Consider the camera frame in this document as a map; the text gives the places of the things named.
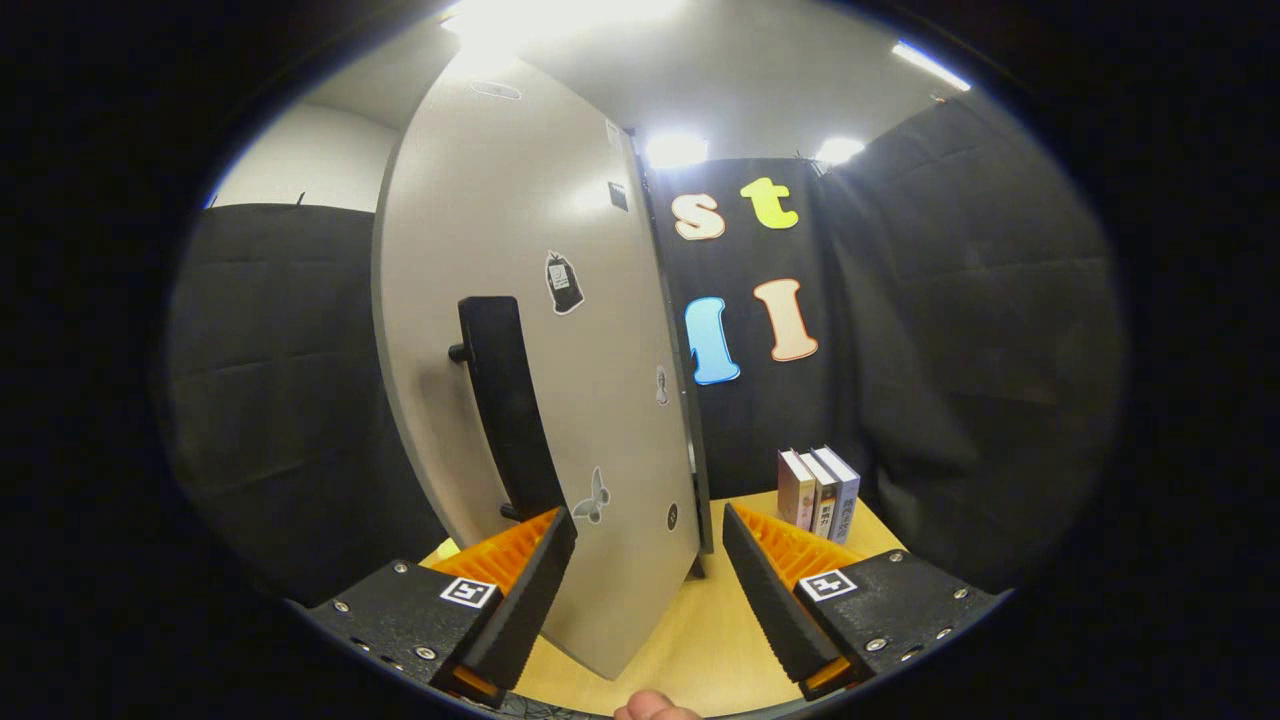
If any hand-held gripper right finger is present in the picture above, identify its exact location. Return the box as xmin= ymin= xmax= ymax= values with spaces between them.
xmin=722 ymin=501 xmax=1011 ymax=702

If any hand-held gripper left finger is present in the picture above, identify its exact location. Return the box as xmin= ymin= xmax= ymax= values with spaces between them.
xmin=290 ymin=505 xmax=580 ymax=709

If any black door handle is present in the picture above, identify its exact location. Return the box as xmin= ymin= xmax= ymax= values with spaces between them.
xmin=447 ymin=295 xmax=567 ymax=524

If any grey cabinet door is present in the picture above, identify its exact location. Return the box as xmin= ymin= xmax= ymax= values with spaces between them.
xmin=371 ymin=55 xmax=702 ymax=682

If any white and dark book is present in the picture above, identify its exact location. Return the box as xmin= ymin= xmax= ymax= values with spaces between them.
xmin=800 ymin=450 xmax=841 ymax=542

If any dark grey cabinet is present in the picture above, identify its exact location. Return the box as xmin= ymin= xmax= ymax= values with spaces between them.
xmin=622 ymin=125 xmax=715 ymax=581

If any pale blue book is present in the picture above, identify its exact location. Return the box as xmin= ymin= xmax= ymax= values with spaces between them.
xmin=814 ymin=444 xmax=862 ymax=547

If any black backdrop cloth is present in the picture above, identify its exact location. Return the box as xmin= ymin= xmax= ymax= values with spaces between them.
xmin=165 ymin=95 xmax=1127 ymax=603

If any long ceiling light strip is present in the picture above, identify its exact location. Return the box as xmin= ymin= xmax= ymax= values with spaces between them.
xmin=892 ymin=39 xmax=973 ymax=93

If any large ceiling light panel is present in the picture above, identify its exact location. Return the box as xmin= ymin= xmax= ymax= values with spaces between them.
xmin=438 ymin=0 xmax=686 ymax=53

